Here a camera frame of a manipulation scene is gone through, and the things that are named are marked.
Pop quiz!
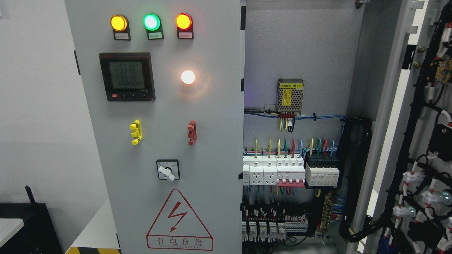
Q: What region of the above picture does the metal mesh power supply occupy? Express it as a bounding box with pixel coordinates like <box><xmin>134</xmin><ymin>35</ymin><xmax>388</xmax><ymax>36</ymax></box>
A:
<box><xmin>276</xmin><ymin>78</ymin><xmax>304</xmax><ymax>114</ymax></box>

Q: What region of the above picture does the red triangle warning sticker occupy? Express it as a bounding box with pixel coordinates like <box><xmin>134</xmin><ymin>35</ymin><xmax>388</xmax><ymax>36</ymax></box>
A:
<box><xmin>146</xmin><ymin>188</ymin><xmax>214</xmax><ymax>251</ymax></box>

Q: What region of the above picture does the green indicator lamp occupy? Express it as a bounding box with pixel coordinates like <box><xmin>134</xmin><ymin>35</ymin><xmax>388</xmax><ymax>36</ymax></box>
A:
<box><xmin>143</xmin><ymin>13</ymin><xmax>164</xmax><ymax>40</ymax></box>

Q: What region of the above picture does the relay terminal block row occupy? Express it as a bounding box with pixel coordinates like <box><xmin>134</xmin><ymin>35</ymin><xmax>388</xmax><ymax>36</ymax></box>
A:
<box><xmin>240</xmin><ymin>201</ymin><xmax>310</xmax><ymax>243</ymax></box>

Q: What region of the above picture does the grey cabinet door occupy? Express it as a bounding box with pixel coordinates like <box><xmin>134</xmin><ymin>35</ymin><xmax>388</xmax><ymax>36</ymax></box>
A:
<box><xmin>65</xmin><ymin>0</ymin><xmax>244</xmax><ymax>254</ymax></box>
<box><xmin>345</xmin><ymin>0</ymin><xmax>451</xmax><ymax>254</ymax></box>

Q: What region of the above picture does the black digital power meter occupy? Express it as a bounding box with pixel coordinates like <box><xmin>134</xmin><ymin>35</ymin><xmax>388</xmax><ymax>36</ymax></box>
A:
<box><xmin>99</xmin><ymin>52</ymin><xmax>155</xmax><ymax>102</ymax></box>

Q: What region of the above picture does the yellow indicator lamp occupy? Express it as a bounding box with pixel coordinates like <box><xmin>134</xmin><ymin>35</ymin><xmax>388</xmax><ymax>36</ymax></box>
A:
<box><xmin>110</xmin><ymin>14</ymin><xmax>131</xmax><ymax>41</ymax></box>

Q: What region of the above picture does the red terminal clip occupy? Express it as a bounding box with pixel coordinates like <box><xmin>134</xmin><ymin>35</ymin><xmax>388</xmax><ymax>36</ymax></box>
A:
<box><xmin>187</xmin><ymin>120</ymin><xmax>197</xmax><ymax>146</ymax></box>

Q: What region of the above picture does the white rotary selector switch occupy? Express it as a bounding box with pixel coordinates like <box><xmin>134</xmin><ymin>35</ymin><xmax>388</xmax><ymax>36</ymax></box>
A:
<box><xmin>156</xmin><ymin>159</ymin><xmax>180</xmax><ymax>182</ymax></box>

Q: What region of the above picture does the black surge protector module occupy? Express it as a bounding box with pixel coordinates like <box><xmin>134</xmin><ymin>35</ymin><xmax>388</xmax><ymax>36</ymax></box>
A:
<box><xmin>305</xmin><ymin>153</ymin><xmax>341</xmax><ymax>188</ymax></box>

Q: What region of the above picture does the yellow terminal clip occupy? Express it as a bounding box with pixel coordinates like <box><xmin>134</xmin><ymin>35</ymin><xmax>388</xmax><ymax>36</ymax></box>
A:
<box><xmin>129</xmin><ymin>120</ymin><xmax>143</xmax><ymax>146</ymax></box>

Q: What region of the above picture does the white socket breaker row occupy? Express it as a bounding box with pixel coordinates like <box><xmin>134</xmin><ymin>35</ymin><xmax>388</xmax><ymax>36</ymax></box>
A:
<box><xmin>242</xmin><ymin>155</ymin><xmax>305</xmax><ymax>188</ymax></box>

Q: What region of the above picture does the black box with antenna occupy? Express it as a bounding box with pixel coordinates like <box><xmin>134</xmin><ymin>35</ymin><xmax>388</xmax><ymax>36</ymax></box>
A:
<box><xmin>0</xmin><ymin>186</ymin><xmax>63</xmax><ymax>254</ymax></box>

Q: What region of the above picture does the red indicator lamp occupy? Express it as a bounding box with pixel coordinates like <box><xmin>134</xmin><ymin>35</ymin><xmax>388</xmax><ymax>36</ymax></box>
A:
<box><xmin>176</xmin><ymin>13</ymin><xmax>194</xmax><ymax>39</ymax></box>

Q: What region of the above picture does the white glowing indicator lamp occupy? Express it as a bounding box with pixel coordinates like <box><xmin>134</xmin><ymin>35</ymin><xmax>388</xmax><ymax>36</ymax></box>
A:
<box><xmin>181</xmin><ymin>70</ymin><xmax>196</xmax><ymax>85</ymax></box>

